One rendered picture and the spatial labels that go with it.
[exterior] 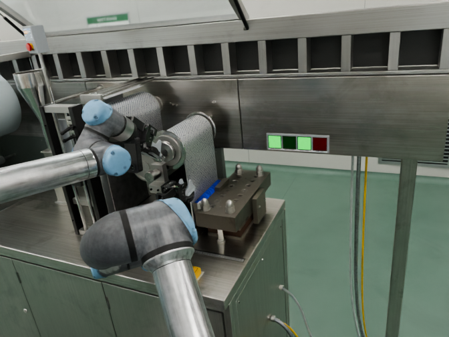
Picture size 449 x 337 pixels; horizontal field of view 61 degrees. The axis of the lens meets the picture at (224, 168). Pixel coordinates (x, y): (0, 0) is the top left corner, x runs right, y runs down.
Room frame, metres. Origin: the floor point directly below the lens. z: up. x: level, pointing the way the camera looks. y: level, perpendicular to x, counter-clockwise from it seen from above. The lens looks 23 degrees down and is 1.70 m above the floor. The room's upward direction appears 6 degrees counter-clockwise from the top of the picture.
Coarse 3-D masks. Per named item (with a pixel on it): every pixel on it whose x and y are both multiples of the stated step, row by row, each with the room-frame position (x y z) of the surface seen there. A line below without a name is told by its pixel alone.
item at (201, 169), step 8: (208, 144) 1.44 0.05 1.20; (200, 152) 1.38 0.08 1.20; (208, 152) 1.44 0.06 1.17; (192, 160) 1.32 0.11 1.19; (200, 160) 1.37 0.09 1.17; (208, 160) 1.43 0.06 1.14; (192, 168) 1.31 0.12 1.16; (200, 168) 1.36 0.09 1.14; (208, 168) 1.42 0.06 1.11; (192, 176) 1.31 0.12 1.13; (200, 176) 1.36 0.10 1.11; (208, 176) 1.42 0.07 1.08; (216, 176) 1.48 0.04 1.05; (200, 184) 1.35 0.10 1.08; (208, 184) 1.41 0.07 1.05; (200, 192) 1.34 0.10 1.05
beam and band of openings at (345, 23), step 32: (128, 32) 1.74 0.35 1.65; (160, 32) 1.67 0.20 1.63; (192, 32) 1.60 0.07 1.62; (224, 32) 1.54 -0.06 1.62; (256, 32) 1.48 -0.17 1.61; (288, 32) 1.43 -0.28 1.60; (320, 32) 1.38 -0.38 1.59; (352, 32) 1.33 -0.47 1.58; (384, 32) 1.29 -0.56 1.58; (416, 32) 1.31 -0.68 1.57; (448, 32) 1.21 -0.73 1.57; (32, 64) 2.13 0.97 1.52; (64, 64) 1.97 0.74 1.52; (96, 64) 1.93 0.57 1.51; (128, 64) 1.85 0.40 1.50; (160, 64) 1.68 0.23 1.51; (192, 64) 1.61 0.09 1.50; (224, 64) 1.55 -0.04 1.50; (256, 64) 1.56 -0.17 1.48; (288, 64) 1.50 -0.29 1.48; (320, 64) 1.45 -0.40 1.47; (352, 64) 1.38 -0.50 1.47; (384, 64) 1.35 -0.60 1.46; (416, 64) 1.30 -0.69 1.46; (448, 64) 1.20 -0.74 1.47
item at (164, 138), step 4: (160, 136) 1.29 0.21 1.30; (164, 136) 1.29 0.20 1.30; (168, 136) 1.28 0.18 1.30; (156, 140) 1.30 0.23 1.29; (164, 140) 1.29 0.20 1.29; (168, 140) 1.28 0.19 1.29; (172, 140) 1.27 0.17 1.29; (172, 144) 1.27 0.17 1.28; (176, 144) 1.27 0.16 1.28; (176, 148) 1.27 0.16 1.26; (176, 152) 1.27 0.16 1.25; (180, 152) 1.26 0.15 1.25; (176, 156) 1.27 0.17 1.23; (180, 156) 1.27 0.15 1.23; (172, 160) 1.28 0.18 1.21; (176, 160) 1.27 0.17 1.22; (168, 164) 1.29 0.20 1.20; (172, 164) 1.28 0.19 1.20
